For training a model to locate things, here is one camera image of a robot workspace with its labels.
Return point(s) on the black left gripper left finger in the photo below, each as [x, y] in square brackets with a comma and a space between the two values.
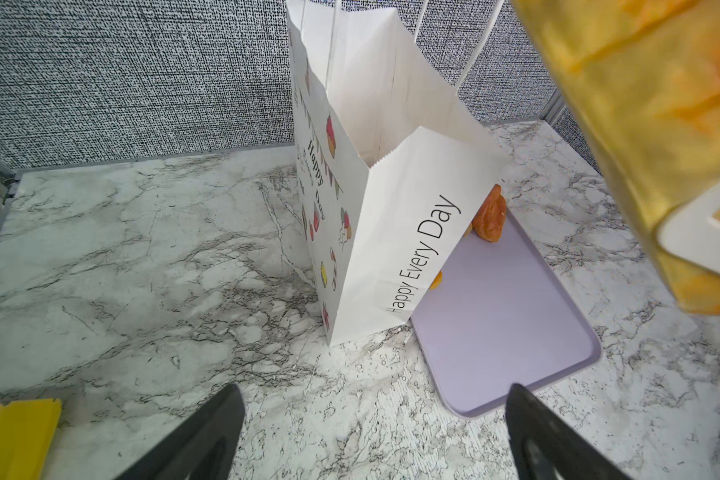
[202, 447]

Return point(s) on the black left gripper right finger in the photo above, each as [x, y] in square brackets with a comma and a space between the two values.
[545, 447]

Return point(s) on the white printed paper bag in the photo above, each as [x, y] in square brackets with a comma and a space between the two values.
[391, 166]

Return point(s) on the long striped croissant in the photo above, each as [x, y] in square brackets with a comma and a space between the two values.
[642, 79]

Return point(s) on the lilac plastic tray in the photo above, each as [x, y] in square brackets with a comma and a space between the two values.
[500, 316]

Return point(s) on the yellow plastic tool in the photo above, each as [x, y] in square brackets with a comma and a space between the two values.
[27, 428]

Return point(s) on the dark orange triangular pastry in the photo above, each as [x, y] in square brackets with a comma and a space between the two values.
[489, 220]

